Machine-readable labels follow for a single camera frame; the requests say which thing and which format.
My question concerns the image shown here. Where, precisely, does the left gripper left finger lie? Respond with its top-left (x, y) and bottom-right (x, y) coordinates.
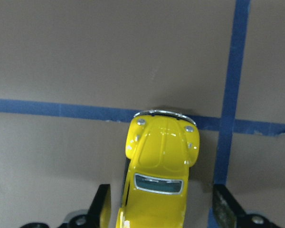
top-left (86, 184), bottom-right (111, 228)

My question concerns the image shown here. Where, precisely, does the yellow toy beetle car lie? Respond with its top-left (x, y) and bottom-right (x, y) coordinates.
top-left (116, 110), bottom-right (200, 228)

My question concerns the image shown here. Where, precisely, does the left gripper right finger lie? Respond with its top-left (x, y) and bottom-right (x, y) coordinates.
top-left (212, 184), bottom-right (246, 228)

